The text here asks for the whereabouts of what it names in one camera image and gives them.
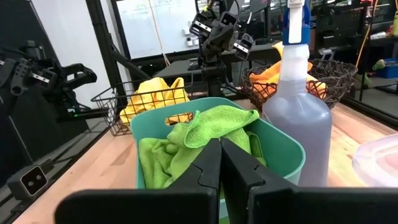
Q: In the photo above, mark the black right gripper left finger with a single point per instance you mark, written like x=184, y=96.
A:
x=155, y=207

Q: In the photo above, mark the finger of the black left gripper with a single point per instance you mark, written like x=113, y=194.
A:
x=202, y=23
x=244, y=46

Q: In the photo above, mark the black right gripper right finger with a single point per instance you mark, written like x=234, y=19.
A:
x=295, y=207

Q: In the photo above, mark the orange microfiber towel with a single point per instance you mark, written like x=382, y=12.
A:
x=272, y=74
x=317, y=88
x=262, y=90

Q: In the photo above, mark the green microfiber towel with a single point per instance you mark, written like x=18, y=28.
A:
x=152, y=165
x=214, y=124

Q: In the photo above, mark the yellow microfiber towel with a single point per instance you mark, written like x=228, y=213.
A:
x=180, y=91
x=149, y=96

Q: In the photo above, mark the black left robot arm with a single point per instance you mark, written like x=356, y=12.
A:
x=214, y=77

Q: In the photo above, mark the teal plastic bin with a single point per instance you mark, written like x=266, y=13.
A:
x=280, y=149

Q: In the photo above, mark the white whiteboard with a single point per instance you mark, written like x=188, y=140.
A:
x=140, y=28

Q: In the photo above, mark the blue white spray bottle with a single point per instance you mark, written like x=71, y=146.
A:
x=295, y=124

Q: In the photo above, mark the clear plastic container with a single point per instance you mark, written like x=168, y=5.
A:
x=373, y=161

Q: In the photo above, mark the blue storage bin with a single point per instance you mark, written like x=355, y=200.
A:
x=388, y=68

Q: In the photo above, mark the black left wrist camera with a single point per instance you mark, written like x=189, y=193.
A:
x=229, y=18

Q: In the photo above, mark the black metal frame post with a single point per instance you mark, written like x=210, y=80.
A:
x=101, y=40

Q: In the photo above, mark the black depth camera box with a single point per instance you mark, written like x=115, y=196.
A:
x=29, y=182

